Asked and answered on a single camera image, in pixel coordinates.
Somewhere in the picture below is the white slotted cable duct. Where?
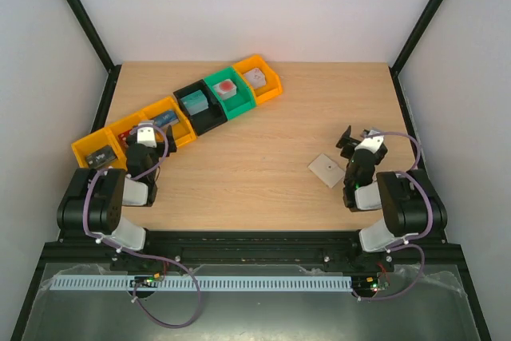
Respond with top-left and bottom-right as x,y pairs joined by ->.
50,275 -> 352,292

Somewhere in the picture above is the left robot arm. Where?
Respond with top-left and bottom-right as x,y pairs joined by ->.
57,121 -> 177,253

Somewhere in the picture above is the blue card stack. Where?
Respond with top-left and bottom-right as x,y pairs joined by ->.
150,109 -> 180,132

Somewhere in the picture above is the black bin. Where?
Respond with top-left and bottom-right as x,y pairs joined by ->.
173,80 -> 228,136

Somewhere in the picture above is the beige card holder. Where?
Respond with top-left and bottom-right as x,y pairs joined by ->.
308,153 -> 345,188

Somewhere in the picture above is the yellow bin far right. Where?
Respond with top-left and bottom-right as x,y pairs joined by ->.
232,54 -> 283,105

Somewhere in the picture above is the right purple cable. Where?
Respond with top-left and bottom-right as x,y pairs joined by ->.
351,130 -> 437,303

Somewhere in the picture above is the black VIP card stack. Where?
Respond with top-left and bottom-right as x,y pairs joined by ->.
85,145 -> 117,169

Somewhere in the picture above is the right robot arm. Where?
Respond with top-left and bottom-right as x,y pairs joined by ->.
336,127 -> 447,271

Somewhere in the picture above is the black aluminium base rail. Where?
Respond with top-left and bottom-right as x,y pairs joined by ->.
39,229 -> 468,274

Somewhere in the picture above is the black frame post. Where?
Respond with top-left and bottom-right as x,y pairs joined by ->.
42,0 -> 121,74
390,0 -> 470,74

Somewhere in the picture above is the white patterned card stack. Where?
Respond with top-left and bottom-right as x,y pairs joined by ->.
243,67 -> 267,89

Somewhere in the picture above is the yellow bin far left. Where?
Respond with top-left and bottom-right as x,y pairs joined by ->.
71,128 -> 126,169

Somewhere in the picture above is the red circle card stack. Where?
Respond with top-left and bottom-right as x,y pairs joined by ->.
213,79 -> 237,101

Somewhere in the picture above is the right black frame post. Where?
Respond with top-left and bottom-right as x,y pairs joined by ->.
390,0 -> 470,74

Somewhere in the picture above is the yellow bin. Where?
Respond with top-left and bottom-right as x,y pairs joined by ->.
232,54 -> 283,105
108,112 -> 147,151
71,128 -> 126,169
141,97 -> 196,148

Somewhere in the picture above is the green bin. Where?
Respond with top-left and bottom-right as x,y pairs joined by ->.
204,66 -> 256,120

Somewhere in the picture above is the left black frame post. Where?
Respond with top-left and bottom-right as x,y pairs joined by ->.
42,0 -> 121,74

